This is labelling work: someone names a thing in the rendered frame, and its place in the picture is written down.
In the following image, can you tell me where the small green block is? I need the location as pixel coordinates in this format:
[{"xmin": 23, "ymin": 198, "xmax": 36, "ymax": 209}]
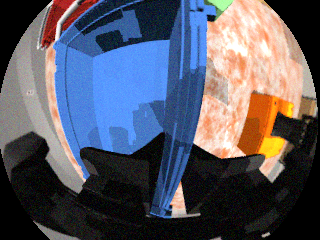
[{"xmin": 203, "ymin": 0, "xmax": 235, "ymax": 21}]

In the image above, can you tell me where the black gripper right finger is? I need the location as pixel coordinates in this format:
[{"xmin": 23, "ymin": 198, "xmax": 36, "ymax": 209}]
[{"xmin": 180, "ymin": 144, "xmax": 267, "ymax": 215}]

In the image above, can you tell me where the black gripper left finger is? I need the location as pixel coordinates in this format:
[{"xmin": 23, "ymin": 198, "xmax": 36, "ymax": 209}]
[{"xmin": 79, "ymin": 132, "xmax": 164, "ymax": 213}]

